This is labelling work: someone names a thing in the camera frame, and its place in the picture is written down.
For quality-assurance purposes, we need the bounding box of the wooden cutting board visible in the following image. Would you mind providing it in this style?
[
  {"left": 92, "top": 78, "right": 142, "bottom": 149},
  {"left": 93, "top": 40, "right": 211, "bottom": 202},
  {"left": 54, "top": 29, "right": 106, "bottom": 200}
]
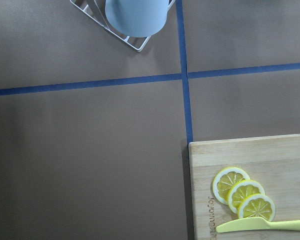
[{"left": 188, "top": 134, "right": 300, "bottom": 240}]

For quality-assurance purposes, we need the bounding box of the blue cup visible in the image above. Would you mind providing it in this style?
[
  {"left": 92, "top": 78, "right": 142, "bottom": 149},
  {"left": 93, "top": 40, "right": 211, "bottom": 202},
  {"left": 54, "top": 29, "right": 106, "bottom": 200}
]
[{"left": 105, "top": 0, "right": 169, "bottom": 38}]

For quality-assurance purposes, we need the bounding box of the lemon slice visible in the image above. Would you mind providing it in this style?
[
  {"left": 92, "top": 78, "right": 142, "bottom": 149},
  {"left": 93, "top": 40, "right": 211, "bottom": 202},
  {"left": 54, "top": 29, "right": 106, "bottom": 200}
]
[
  {"left": 237, "top": 193, "right": 276, "bottom": 222},
  {"left": 212, "top": 166, "right": 250, "bottom": 205},
  {"left": 225, "top": 179, "right": 265, "bottom": 214}
]

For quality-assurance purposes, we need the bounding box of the yellow plastic knife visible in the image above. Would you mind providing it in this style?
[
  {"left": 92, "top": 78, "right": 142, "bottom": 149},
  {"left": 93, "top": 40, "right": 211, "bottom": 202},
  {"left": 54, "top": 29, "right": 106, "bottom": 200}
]
[{"left": 215, "top": 217, "right": 300, "bottom": 233}]

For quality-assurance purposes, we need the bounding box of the clear acrylic cup rack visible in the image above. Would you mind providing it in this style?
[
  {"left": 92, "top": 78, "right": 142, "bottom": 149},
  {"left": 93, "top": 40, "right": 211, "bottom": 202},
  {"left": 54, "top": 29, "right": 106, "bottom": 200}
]
[{"left": 71, "top": 0, "right": 175, "bottom": 53}]

